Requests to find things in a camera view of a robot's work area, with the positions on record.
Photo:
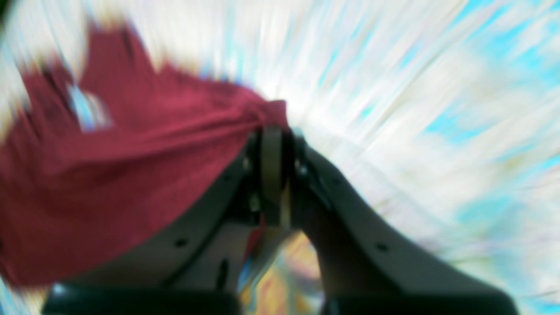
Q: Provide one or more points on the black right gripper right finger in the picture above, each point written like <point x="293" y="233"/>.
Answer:
<point x="367" y="267"/>

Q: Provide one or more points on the maroon t-shirt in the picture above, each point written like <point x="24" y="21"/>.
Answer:
<point x="72" y="199"/>

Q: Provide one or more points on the patterned tablecloth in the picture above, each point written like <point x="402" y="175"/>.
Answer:
<point x="443" y="113"/>

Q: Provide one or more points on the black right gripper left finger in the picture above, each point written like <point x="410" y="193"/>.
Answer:
<point x="192" y="266"/>

